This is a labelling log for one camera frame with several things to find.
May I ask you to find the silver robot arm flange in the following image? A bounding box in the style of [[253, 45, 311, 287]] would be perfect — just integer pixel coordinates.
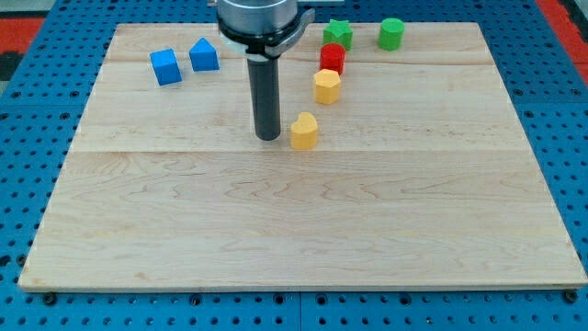
[[214, 0, 315, 62]]

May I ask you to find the yellow heart block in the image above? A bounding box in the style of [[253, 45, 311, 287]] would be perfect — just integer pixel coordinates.
[[290, 111, 318, 150]]

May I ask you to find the yellow hexagon block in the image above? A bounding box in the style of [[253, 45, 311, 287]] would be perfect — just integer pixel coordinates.
[[313, 69, 341, 105]]

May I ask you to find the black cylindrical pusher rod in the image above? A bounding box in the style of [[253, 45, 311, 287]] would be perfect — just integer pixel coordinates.
[[247, 59, 281, 141]]

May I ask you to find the light wooden board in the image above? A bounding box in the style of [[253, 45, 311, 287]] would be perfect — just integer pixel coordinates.
[[18, 23, 587, 292]]

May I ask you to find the red cylinder block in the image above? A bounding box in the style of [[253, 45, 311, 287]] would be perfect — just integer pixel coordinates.
[[319, 42, 346, 74]]

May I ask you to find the green star block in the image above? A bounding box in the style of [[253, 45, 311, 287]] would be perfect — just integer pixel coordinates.
[[322, 19, 353, 51]]

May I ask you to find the blue pentagon prism block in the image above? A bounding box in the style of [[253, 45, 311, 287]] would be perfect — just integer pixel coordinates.
[[188, 38, 220, 72]]

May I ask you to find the green cylinder block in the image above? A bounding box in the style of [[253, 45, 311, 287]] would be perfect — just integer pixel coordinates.
[[378, 17, 405, 51]]

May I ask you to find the blue cube block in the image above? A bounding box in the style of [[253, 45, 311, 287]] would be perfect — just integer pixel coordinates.
[[150, 49, 182, 86]]

